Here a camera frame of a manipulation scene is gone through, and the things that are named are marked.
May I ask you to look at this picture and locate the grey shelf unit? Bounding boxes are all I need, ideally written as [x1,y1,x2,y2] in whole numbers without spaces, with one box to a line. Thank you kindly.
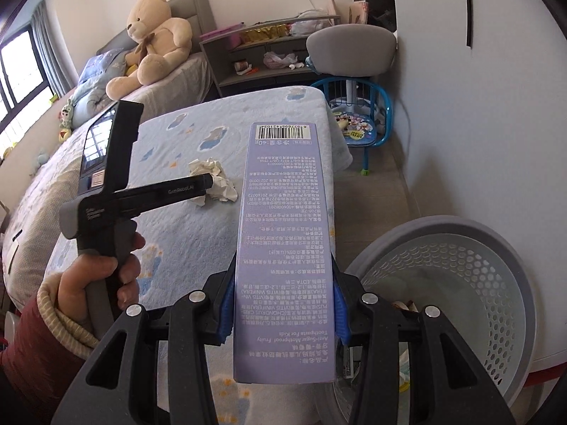
[199,15,342,98]

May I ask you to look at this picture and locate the window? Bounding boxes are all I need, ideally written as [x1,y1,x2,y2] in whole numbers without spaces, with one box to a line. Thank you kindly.
[0,27,49,120]

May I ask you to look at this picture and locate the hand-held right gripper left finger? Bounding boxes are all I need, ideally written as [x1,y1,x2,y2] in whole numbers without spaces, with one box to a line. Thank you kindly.
[64,270,238,425]

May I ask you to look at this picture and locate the pink plastic basket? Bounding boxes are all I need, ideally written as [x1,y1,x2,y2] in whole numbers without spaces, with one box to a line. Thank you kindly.
[199,22,244,41]

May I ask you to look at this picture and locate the small green plush toy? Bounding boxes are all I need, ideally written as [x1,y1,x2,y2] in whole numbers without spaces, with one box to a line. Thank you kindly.
[57,100,76,142]

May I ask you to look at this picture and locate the beige teddy bear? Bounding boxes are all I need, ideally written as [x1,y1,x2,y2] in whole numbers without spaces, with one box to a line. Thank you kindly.
[105,0,193,100]

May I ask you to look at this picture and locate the grey plastic laundry basket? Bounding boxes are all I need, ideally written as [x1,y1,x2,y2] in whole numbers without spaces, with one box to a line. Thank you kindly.
[319,216,538,425]

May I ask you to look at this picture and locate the grey curtain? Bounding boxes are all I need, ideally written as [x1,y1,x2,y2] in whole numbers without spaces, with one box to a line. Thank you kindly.
[31,2,80,94]

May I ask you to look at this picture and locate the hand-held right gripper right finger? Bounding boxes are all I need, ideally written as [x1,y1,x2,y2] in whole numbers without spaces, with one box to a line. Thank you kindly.
[332,270,517,425]

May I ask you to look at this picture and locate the person's left forearm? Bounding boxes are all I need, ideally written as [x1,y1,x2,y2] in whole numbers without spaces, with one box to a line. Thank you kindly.
[0,272,105,425]

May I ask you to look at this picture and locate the person's left hand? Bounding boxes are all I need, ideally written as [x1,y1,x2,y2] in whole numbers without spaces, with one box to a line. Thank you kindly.
[57,232,147,317]

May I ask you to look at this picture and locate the black wardrobe handle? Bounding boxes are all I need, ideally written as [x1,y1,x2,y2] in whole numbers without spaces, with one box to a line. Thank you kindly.
[462,0,474,47]

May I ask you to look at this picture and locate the blue child chair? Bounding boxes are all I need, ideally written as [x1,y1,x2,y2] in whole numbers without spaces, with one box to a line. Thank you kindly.
[310,80,393,178]

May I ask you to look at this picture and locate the white paper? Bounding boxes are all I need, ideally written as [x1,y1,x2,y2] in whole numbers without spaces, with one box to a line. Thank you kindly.
[188,157,238,208]

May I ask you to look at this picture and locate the grey chair back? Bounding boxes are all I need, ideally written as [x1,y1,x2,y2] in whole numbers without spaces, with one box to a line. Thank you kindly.
[305,24,398,116]

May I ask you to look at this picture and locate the grey bed headboard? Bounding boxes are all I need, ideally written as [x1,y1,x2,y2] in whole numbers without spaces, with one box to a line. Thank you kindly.
[95,0,219,98]

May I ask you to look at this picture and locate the purple toothpaste box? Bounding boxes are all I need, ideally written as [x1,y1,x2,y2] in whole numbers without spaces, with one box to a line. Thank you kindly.
[232,123,337,384]

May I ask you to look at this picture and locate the white cable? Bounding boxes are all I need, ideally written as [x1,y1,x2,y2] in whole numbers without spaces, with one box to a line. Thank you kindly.
[305,0,337,23]

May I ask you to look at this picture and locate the pink white plastic bag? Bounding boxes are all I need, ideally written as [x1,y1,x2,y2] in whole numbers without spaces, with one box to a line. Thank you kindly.
[263,51,297,70]

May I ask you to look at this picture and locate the blue printed pillow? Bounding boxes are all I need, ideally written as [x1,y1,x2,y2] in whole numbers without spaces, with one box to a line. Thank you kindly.
[71,51,134,127]

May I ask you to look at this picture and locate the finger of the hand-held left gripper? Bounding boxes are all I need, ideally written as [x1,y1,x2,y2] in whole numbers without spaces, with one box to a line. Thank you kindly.
[175,174,214,198]

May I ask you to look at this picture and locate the gold foil packets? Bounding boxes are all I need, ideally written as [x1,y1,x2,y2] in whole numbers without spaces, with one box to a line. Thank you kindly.
[239,24,293,43]

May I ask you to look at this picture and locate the beige bed cover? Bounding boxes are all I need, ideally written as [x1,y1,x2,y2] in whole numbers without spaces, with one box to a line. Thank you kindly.
[0,51,214,315]

